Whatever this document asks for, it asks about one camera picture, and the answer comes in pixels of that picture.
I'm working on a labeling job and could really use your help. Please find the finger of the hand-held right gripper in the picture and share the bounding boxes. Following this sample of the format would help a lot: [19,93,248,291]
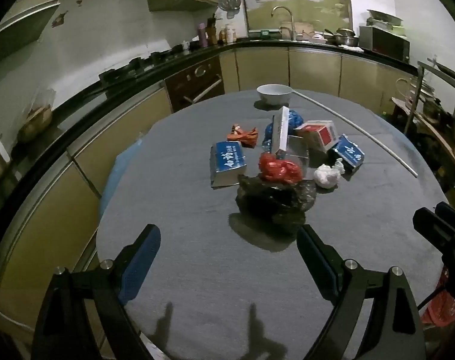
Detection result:
[435,202,455,235]
[413,207,455,271]

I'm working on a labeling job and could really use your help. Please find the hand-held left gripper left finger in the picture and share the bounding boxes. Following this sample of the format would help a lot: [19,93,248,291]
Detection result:
[32,224,161,360]

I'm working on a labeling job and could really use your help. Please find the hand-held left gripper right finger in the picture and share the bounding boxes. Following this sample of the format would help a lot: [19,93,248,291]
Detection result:
[296,224,427,360]

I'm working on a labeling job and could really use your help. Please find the black plastic bag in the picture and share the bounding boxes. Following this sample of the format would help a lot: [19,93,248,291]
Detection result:
[237,174,317,226]

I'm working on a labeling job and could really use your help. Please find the white tissue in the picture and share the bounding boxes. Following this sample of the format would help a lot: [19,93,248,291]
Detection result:
[313,158,344,189]

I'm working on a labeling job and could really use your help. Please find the red plastic bag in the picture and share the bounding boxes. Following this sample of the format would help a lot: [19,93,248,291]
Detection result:
[258,152,304,184]

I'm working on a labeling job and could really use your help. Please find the blue white carton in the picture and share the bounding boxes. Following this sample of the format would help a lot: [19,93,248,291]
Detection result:
[332,134,365,173]
[209,141,248,188]

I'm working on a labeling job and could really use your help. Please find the red white box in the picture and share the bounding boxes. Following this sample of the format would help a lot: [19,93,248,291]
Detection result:
[295,120,339,152]

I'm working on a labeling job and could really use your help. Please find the thin white box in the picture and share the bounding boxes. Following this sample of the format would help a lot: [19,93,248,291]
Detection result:
[271,106,290,158]

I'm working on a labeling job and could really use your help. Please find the orange wrapper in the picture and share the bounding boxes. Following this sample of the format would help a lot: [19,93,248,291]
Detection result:
[227,123,260,148]

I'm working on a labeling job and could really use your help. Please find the blue plastic bag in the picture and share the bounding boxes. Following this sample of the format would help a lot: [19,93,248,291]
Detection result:
[262,109,305,151]

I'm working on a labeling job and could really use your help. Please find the grey tablecloth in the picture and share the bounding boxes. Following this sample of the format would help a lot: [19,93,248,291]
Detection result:
[95,89,449,360]

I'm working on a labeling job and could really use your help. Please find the dark cooking pot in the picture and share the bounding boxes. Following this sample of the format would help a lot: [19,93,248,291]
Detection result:
[423,97,453,121]

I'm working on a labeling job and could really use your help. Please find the white rod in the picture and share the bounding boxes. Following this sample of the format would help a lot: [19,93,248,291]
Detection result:
[293,90,419,178]

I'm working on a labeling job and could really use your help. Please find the clear plastic jug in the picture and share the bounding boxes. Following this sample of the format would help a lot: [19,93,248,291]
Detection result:
[396,77,419,107]

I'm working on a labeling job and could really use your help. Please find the metal shelf rack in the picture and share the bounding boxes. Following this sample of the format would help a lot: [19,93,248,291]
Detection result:
[390,60,455,184]

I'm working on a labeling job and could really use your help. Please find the white bowl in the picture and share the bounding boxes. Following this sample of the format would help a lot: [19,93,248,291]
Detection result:
[257,84,293,106]

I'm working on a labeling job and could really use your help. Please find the clear bag with brown contents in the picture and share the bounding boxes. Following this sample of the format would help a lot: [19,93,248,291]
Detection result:
[18,89,56,143]

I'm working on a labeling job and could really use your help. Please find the silver microwave oven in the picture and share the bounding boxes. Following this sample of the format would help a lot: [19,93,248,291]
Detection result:
[359,25,411,62]

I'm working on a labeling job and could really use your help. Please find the beige base cabinets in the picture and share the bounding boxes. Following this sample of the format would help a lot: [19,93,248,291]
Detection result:
[0,39,419,346]

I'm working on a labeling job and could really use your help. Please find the dark built-in oven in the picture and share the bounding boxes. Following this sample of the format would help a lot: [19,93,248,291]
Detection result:
[164,55,226,112]

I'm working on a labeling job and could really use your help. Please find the black gas stove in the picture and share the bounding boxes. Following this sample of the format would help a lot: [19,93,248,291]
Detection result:
[98,47,187,83]

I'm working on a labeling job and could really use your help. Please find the metal pot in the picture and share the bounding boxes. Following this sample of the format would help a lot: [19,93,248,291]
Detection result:
[333,27,359,47]

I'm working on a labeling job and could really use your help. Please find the metal basin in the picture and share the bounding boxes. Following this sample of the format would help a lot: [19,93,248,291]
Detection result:
[366,9,405,29]

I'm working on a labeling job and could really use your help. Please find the chrome faucet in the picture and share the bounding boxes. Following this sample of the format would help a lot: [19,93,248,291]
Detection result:
[271,6,296,41]

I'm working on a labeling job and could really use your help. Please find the dark sauce bottle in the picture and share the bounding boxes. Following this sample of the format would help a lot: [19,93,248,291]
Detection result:
[207,14,218,46]

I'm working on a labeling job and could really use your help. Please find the hanging metal strainer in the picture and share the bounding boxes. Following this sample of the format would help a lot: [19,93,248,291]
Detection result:
[217,0,242,19]

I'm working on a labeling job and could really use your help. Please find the waterfall wall poster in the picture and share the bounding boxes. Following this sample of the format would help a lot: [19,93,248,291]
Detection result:
[238,0,354,32]

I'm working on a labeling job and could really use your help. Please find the framed wall cabinet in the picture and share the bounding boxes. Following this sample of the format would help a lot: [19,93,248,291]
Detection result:
[0,0,61,42]

